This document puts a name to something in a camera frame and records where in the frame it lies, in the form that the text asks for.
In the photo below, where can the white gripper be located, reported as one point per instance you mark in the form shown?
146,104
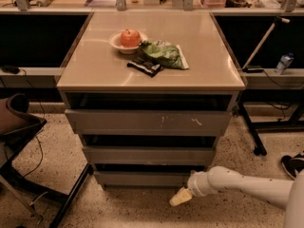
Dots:
194,184

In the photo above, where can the grey bottom drawer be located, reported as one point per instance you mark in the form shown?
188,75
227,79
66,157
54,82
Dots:
145,179

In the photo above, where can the grey drawer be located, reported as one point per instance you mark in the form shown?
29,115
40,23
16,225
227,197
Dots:
149,155
148,122
145,179

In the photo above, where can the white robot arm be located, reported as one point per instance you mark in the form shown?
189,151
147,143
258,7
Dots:
285,194

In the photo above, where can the grey middle drawer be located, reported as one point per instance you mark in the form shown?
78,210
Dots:
149,155

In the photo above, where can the grey drawer cabinet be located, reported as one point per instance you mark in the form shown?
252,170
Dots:
96,77

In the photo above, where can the grey top drawer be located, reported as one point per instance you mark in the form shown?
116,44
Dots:
148,122

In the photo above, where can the black sneaker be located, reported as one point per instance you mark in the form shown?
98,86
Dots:
293,165

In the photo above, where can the black snack wrapper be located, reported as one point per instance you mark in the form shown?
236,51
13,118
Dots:
145,67

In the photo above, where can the green chip bag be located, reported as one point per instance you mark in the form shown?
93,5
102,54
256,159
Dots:
164,53

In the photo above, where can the red apple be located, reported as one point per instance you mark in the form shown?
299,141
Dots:
130,38

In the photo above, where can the plastic water bottle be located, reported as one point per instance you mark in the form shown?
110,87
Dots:
284,63

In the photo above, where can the white bowl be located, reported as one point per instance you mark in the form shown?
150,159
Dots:
115,42

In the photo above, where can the brown office chair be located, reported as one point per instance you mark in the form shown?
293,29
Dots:
17,127

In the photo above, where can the white stick with black base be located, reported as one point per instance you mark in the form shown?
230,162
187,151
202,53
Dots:
277,20

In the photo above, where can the black device on ledge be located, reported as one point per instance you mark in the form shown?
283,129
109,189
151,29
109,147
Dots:
10,69

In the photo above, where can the black table leg frame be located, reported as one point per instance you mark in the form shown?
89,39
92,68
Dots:
293,123

